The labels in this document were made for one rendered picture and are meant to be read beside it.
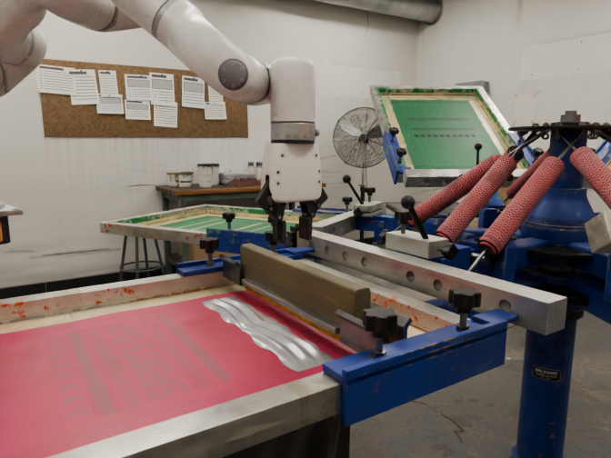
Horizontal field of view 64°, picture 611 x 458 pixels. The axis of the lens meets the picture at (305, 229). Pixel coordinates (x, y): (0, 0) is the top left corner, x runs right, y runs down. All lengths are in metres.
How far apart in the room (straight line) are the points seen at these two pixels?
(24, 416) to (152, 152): 4.10
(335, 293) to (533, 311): 0.29
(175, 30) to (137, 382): 0.54
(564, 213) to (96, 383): 1.14
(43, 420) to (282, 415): 0.28
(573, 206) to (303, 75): 0.85
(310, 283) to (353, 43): 5.17
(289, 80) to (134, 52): 3.96
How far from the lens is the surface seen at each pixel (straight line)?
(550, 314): 0.80
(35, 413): 0.69
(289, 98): 0.80
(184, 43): 0.82
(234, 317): 0.89
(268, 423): 0.56
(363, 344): 0.69
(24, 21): 1.05
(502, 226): 1.13
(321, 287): 0.77
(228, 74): 0.78
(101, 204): 4.61
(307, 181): 0.82
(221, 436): 0.54
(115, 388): 0.70
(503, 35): 5.73
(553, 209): 1.41
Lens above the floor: 1.27
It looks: 10 degrees down
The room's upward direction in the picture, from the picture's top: straight up
